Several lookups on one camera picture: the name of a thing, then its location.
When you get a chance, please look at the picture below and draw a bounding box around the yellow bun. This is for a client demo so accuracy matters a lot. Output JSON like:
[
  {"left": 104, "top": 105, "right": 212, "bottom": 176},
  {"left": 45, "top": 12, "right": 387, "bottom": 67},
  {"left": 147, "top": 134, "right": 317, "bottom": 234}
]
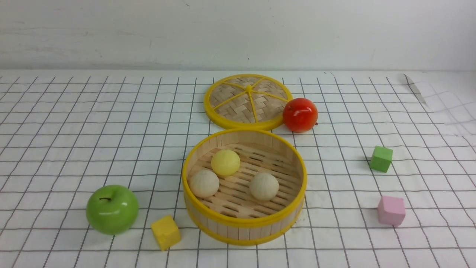
[{"left": 211, "top": 149, "right": 241, "bottom": 177}]

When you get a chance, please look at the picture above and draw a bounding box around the white bun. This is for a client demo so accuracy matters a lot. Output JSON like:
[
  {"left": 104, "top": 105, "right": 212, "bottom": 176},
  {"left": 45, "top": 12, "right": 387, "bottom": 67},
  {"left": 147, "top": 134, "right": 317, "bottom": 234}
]
[
  {"left": 249, "top": 172, "right": 279, "bottom": 201},
  {"left": 189, "top": 169, "right": 220, "bottom": 198}
]

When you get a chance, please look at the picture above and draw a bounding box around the yellow woven steamer lid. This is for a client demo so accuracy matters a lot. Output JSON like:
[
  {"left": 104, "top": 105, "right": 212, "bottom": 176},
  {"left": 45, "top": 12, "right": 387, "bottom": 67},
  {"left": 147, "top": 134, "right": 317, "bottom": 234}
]
[{"left": 203, "top": 74, "right": 293, "bottom": 131}]

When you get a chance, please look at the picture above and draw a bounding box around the yellow bamboo steamer tray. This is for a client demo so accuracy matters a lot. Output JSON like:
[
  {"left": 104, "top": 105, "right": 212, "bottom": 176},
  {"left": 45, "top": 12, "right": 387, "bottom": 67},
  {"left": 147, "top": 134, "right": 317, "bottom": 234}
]
[{"left": 182, "top": 128, "right": 307, "bottom": 246}]

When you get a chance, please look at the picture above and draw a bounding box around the red tomato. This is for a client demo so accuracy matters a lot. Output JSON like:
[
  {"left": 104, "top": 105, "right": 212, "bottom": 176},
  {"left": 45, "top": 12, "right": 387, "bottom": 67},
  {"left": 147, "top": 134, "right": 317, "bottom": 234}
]
[{"left": 282, "top": 98, "right": 318, "bottom": 133}]

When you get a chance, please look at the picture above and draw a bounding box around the yellow cube block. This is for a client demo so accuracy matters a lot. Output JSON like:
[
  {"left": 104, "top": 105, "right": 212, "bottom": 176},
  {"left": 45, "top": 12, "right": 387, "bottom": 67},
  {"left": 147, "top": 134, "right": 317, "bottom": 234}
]
[{"left": 150, "top": 215, "right": 181, "bottom": 251}]

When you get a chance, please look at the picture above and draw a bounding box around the green cube block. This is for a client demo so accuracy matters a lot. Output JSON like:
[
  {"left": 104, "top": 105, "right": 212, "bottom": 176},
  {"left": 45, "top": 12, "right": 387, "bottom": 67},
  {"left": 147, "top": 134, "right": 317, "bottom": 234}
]
[{"left": 369, "top": 146, "right": 393, "bottom": 173}]

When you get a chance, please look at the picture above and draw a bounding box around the green apple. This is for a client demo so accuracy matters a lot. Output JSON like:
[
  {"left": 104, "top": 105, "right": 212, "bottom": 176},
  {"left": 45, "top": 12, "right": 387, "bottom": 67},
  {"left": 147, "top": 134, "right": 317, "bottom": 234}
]
[{"left": 86, "top": 185, "right": 138, "bottom": 235}]

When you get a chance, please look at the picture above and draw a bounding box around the pink cube block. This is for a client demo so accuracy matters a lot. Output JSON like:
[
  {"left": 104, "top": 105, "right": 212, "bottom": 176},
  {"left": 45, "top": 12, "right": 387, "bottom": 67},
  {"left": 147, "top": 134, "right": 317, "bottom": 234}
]
[{"left": 377, "top": 195, "right": 406, "bottom": 227}]

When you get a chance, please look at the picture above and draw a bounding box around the white grid tablecloth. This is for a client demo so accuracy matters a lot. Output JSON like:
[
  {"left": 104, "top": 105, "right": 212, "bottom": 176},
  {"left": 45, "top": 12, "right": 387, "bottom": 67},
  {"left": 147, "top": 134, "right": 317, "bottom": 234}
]
[{"left": 0, "top": 71, "right": 475, "bottom": 268}]

